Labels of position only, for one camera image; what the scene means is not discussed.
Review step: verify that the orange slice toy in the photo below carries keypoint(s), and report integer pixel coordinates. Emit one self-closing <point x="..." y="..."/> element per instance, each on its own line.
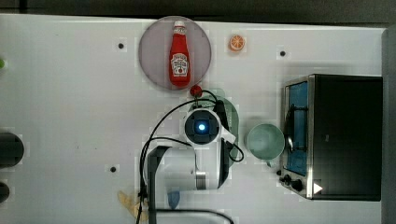
<point x="236" y="43"/>

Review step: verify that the blue bowl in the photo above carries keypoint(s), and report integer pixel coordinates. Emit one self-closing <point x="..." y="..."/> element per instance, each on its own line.
<point x="173" y="199"/>

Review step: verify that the red strawberry toy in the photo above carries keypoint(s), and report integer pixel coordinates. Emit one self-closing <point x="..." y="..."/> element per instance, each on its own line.
<point x="196" y="91"/>

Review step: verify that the grey round plate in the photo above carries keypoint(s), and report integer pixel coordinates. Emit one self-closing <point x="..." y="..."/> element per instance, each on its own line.
<point x="155" y="46"/>

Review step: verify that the red ketchup bottle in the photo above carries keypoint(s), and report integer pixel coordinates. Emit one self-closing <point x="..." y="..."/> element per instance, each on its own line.
<point x="179" y="57"/>

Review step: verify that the green cup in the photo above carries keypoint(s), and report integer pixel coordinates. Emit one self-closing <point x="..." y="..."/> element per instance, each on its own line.
<point x="266" y="142"/>

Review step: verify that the green toy vegetable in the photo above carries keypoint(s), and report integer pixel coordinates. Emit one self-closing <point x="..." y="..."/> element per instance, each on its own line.
<point x="2" y="64"/>

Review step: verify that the beige toy piece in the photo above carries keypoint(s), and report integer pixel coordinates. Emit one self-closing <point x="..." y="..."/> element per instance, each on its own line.
<point x="131" y="202"/>

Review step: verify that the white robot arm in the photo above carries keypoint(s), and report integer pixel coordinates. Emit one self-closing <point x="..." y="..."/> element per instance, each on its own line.
<point x="202" y="164"/>

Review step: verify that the black toaster oven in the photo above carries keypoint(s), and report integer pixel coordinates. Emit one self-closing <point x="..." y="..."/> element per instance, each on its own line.
<point x="333" y="132"/>

